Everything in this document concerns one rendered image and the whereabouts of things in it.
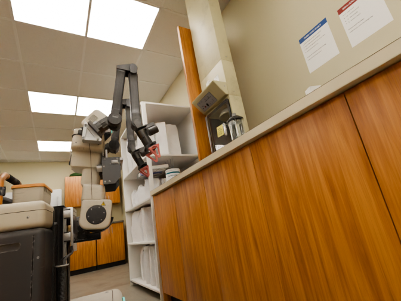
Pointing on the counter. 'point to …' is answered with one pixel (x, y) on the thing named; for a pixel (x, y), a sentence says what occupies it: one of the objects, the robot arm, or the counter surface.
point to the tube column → (207, 34)
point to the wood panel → (191, 76)
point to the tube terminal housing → (236, 100)
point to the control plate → (206, 101)
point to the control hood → (216, 87)
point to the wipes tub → (172, 173)
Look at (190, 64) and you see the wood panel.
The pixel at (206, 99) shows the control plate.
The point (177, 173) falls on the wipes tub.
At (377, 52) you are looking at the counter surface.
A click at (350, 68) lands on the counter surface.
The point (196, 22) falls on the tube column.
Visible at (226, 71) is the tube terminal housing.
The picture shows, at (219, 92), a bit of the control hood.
